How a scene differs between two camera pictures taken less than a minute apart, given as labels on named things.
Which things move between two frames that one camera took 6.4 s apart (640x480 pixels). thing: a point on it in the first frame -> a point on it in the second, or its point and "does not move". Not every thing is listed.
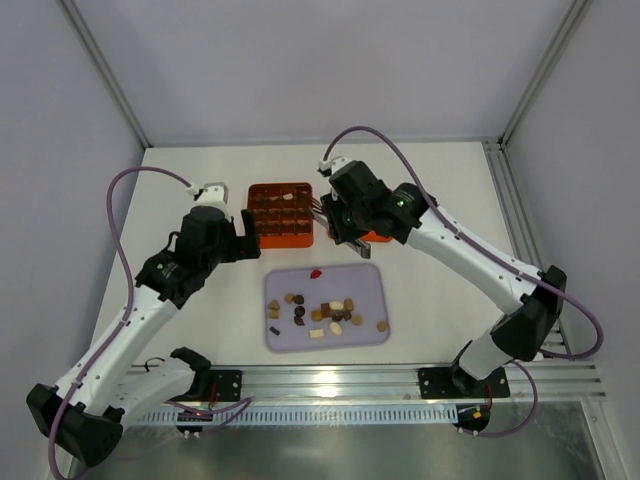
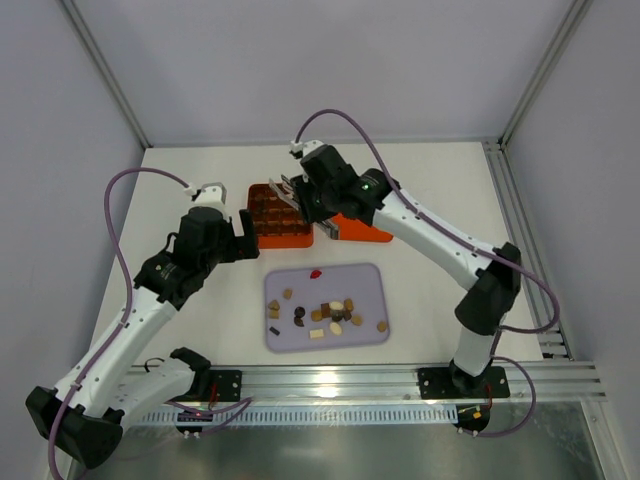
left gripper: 249,235 does not move
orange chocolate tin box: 284,214 does not move
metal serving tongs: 357,245 -> 288,193
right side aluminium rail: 519,224 does not move
